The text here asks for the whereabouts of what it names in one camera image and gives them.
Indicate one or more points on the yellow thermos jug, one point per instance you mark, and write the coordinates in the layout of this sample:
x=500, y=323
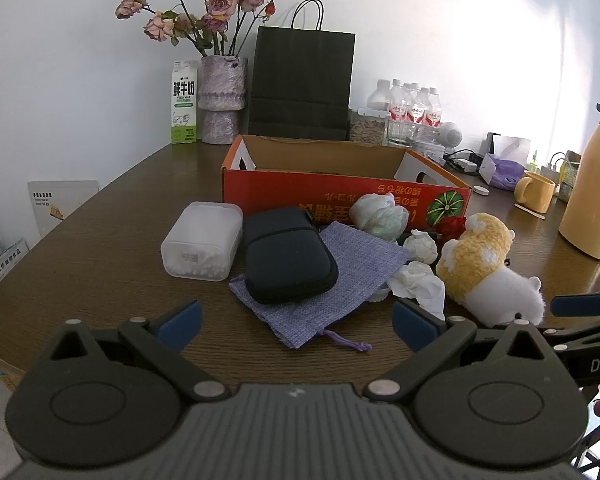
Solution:
x=590, y=200

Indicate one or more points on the small white tissue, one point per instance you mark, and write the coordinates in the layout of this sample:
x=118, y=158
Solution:
x=422, y=247

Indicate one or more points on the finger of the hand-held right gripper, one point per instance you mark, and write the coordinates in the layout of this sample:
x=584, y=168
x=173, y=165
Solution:
x=590, y=335
x=580, y=304

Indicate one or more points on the white floral tin box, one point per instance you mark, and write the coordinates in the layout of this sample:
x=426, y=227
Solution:
x=428, y=152

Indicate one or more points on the purple tissue pack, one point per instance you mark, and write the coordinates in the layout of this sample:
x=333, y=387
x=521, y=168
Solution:
x=507, y=172

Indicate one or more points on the translucent cotton swab box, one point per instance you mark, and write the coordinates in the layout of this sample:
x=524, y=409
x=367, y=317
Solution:
x=200, y=240

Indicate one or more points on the yellow mug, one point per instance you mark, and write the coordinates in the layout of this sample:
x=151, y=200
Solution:
x=535, y=192

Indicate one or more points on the white round device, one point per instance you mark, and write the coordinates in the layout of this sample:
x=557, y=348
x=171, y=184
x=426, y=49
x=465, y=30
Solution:
x=451, y=135

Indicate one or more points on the clear container of seeds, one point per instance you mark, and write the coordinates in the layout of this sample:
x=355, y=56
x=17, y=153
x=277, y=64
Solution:
x=367, y=130

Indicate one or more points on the red artificial rose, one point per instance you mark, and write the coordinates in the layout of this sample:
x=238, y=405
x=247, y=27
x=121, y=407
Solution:
x=452, y=227

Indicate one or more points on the flat white bottle lid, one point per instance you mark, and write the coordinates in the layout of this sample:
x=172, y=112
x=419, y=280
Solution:
x=481, y=189

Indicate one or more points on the wooden stick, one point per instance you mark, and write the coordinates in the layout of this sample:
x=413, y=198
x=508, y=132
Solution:
x=530, y=211

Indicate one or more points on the green white milk carton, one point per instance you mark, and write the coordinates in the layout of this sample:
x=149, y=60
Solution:
x=184, y=110

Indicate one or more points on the white power adapter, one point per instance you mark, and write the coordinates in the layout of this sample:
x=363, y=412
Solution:
x=466, y=165

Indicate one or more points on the pack of plastic water bottles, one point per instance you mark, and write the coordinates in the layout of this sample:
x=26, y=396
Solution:
x=412, y=105

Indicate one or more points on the blue white carton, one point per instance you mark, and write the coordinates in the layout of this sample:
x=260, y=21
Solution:
x=7, y=270

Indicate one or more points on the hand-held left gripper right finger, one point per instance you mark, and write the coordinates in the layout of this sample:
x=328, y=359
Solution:
x=417, y=327

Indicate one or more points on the purple white textured vase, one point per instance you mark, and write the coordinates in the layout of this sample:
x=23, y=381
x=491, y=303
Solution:
x=222, y=85

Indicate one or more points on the balled green white plastic bag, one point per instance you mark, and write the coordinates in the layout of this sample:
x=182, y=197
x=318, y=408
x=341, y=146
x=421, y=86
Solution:
x=380, y=217

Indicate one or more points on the white printed sign board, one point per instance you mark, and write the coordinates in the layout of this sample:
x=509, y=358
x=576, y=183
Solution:
x=62, y=210

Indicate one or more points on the dried rose bouquet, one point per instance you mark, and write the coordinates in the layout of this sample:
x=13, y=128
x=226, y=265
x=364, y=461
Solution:
x=222, y=2

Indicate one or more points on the red cardboard box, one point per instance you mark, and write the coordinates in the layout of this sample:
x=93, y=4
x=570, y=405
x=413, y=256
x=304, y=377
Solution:
x=280, y=190

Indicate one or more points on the wooden desktop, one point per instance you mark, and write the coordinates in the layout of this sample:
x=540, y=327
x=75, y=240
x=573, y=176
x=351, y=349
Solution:
x=105, y=260

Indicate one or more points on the black paper bag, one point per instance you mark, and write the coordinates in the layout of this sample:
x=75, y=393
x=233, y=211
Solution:
x=300, y=85

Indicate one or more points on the large white tissue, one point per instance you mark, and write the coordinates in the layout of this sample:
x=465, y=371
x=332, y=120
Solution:
x=417, y=285

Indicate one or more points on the black zip case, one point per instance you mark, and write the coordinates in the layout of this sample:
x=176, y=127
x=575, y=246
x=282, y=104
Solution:
x=285, y=260

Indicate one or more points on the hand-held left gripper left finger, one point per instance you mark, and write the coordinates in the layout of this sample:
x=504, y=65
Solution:
x=177, y=325

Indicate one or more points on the beige green carton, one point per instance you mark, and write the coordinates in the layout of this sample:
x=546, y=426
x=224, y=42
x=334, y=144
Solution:
x=570, y=175

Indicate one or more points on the yellow white plush hamster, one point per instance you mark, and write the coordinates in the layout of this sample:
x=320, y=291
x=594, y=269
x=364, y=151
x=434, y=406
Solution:
x=480, y=250

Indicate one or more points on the white wall charger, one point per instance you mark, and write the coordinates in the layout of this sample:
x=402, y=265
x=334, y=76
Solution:
x=554, y=167

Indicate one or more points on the small green spray bottle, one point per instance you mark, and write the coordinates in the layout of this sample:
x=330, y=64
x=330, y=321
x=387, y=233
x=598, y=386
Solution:
x=533, y=162

